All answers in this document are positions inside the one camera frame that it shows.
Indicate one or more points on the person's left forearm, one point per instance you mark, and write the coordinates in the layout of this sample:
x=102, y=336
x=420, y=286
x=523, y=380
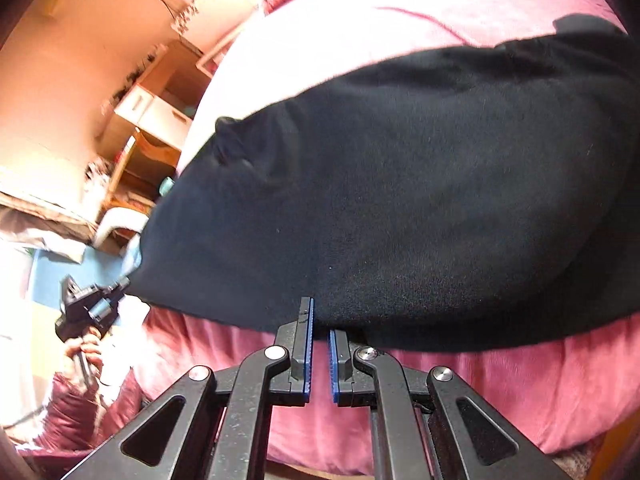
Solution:
x=75, y=410

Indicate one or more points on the white step stool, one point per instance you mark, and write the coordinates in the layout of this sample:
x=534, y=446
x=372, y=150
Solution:
x=117, y=222

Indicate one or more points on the white plastic bag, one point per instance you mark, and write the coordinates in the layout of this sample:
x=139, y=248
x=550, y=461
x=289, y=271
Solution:
x=97, y=190

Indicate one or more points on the wooden shelf unit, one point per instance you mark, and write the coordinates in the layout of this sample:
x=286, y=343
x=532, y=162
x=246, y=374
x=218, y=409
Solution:
x=150, y=160

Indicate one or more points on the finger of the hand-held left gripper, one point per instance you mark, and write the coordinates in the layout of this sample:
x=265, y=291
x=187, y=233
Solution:
x=119, y=289

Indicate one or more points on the blue floor mat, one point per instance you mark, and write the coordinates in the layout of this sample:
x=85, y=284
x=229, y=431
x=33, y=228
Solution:
x=80, y=275

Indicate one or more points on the pink bed blanket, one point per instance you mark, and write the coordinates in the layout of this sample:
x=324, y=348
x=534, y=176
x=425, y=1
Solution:
x=500, y=400

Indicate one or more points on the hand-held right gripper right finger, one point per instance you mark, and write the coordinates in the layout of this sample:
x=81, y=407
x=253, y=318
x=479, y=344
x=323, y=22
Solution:
x=333, y=365

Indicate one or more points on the white drawer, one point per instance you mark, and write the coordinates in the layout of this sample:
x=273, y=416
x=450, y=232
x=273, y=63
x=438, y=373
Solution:
x=132, y=105
x=167, y=122

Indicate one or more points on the black pants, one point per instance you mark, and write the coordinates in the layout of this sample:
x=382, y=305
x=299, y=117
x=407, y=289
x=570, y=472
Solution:
x=400, y=185

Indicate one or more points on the white floral box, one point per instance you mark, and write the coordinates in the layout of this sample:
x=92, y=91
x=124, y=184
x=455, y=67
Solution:
x=220, y=15

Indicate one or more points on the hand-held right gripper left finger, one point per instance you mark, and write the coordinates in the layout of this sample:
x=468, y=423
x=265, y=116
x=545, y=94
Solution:
x=308, y=355

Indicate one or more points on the person's left hand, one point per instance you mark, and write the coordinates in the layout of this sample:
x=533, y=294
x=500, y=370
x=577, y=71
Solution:
x=90, y=347

